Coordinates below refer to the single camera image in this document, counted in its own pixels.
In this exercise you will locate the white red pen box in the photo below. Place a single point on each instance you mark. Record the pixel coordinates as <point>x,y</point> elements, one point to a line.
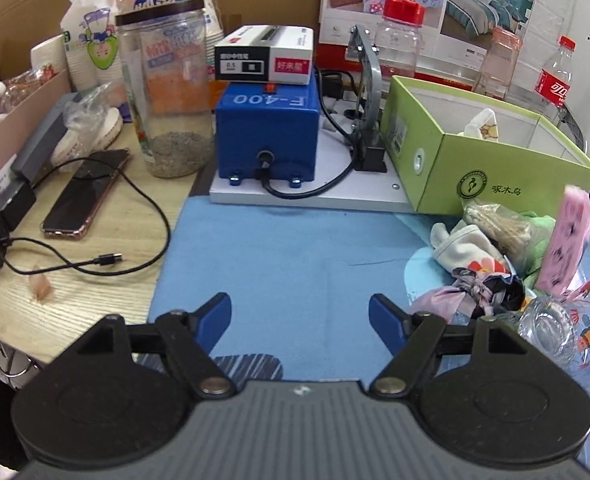
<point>267,57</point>

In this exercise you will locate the white machine base plate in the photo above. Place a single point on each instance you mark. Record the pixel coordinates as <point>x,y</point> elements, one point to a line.
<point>335,195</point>

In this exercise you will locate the smartphone with rose gold case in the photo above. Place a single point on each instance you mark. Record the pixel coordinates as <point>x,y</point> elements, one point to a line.
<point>85,194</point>

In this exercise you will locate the blue sealing machine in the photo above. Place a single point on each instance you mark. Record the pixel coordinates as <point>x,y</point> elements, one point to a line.
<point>267,125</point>

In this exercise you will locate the clear bottle with red cap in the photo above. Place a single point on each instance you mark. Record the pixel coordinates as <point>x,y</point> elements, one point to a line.
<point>400,40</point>

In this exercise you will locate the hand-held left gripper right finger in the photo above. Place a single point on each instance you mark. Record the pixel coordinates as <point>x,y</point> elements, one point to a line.
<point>384,317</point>

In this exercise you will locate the green fuzzy cloth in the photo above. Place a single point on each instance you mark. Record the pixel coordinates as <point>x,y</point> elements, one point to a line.
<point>544,240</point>

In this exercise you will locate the white tissue packet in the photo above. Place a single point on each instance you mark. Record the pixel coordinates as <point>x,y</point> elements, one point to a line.
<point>95,25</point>

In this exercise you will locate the clear jar with black lid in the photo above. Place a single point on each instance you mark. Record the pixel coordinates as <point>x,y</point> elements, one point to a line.
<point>172,100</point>

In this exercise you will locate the clear pinkish capless bottle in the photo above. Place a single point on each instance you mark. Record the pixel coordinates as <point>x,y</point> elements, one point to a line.
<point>497,67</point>

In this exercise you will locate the white yellow sock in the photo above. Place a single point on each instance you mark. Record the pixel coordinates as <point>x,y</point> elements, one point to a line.
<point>482,125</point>

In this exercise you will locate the clear glass cup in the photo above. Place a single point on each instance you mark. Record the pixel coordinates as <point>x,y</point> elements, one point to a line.
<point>547,330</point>

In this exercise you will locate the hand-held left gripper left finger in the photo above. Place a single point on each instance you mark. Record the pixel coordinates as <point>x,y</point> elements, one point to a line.
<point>214,316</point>

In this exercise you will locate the green cardboard box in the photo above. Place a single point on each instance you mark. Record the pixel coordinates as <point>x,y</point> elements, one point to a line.
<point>495,180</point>

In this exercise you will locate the clear bag with brown contents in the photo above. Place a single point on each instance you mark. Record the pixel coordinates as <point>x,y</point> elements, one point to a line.
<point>510,232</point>

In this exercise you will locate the garlic clove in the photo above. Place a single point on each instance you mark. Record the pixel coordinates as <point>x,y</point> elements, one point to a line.
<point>41,285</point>

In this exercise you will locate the dark pink patterned cloth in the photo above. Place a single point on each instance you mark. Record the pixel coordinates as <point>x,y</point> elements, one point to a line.
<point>467,292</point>

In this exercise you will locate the white flower print sock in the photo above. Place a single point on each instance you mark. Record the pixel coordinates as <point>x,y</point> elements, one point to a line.
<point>467,250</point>

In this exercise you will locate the blue printed mat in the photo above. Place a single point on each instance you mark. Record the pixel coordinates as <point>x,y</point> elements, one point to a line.
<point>285,260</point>

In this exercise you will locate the red label cola bottle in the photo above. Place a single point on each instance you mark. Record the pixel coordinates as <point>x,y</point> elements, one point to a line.
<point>557,77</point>

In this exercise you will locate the white power strip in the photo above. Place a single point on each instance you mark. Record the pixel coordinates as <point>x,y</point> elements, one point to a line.
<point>337,95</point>

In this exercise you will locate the stack of paper cups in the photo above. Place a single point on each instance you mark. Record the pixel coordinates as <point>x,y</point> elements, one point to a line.
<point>50,60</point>

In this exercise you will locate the grey black charger box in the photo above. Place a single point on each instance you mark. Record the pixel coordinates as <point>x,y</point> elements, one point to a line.
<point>35,155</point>

